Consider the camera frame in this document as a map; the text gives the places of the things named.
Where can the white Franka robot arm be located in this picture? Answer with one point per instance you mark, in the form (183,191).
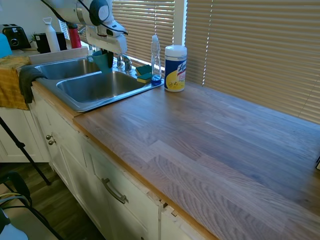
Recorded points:
(72,10)

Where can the tan window blind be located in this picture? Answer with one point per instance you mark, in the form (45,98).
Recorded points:
(255,50)
(143,30)

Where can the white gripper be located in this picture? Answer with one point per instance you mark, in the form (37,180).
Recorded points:
(105,41)

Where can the small green plant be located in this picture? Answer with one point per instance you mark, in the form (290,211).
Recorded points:
(33,37)

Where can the black tripod leg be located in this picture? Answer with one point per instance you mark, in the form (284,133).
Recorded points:
(22,147)

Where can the chrome kitchen faucet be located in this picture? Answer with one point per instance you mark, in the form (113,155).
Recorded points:
(81,29)

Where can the disinfecting wipes canister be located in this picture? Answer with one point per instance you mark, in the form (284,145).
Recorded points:
(175,70)

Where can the white kitchen cabinets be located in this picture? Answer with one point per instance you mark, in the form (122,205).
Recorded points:
(100,180)

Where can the black toaster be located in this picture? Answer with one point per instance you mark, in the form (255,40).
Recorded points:
(16,37)

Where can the orange-red spray bottle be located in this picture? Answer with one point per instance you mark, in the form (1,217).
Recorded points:
(75,37)

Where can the black canister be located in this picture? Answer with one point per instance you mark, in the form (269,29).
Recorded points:
(42,43)

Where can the stainless steel double sink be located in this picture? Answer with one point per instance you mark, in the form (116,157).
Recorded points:
(100,87)

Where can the teal ceramic mug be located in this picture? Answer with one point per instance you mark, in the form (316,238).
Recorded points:
(101,63)

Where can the teal plastic object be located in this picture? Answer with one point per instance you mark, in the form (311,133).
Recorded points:
(5,47)

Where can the round metal cabinet knob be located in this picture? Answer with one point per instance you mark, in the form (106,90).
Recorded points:
(52,143)
(49,137)

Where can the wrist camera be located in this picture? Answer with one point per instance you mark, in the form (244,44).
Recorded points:
(117,31)

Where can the white water bottle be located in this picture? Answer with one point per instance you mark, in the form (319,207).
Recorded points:
(51,37)

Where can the clear dish soap bottle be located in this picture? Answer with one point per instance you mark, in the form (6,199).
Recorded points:
(155,62)

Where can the yellow patterned towel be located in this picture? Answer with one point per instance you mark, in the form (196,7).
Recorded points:
(10,82)

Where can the grey dish cloth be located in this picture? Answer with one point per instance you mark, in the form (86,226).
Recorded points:
(27,80)

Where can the yellow green sponge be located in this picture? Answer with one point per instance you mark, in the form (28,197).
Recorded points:
(144,78)
(143,69)

